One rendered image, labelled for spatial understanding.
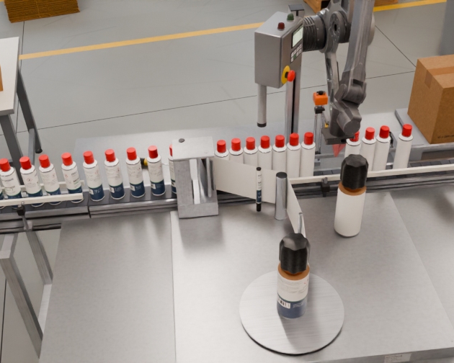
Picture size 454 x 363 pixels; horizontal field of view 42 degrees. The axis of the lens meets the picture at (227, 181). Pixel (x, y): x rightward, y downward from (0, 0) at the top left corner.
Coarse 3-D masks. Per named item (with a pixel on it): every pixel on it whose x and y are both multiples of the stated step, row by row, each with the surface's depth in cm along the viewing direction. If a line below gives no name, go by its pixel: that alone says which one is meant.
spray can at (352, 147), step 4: (356, 136) 213; (348, 140) 215; (352, 140) 214; (356, 140) 214; (360, 140) 216; (348, 144) 215; (352, 144) 214; (356, 144) 214; (348, 148) 216; (352, 148) 215; (356, 148) 215; (348, 152) 217; (352, 152) 216; (356, 152) 216; (344, 156) 220
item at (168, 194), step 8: (440, 160) 231; (448, 160) 231; (392, 168) 229; (376, 176) 225; (384, 176) 225; (392, 176) 225; (400, 176) 225; (408, 176) 224; (416, 176) 225; (168, 184) 226; (296, 184) 223; (304, 184) 223; (312, 184) 223; (320, 184) 223; (104, 192) 223; (128, 192) 223; (168, 192) 222; (216, 192) 221; (224, 192) 221; (104, 200) 220; (112, 200) 220; (120, 200) 220; (128, 200) 219; (136, 200) 219; (144, 200) 219; (152, 200) 219
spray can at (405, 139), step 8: (408, 128) 213; (400, 136) 216; (408, 136) 215; (400, 144) 217; (408, 144) 216; (400, 152) 219; (408, 152) 219; (400, 160) 221; (408, 160) 222; (400, 168) 223
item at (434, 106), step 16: (432, 64) 241; (448, 64) 240; (416, 80) 249; (432, 80) 234; (448, 80) 231; (416, 96) 251; (432, 96) 236; (448, 96) 229; (416, 112) 253; (432, 112) 238; (448, 112) 235; (432, 128) 240; (448, 128) 240
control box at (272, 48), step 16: (272, 16) 198; (256, 32) 190; (272, 32) 188; (288, 32) 189; (256, 48) 193; (272, 48) 190; (288, 48) 193; (256, 64) 197; (272, 64) 194; (288, 64) 197; (256, 80) 201; (272, 80) 197
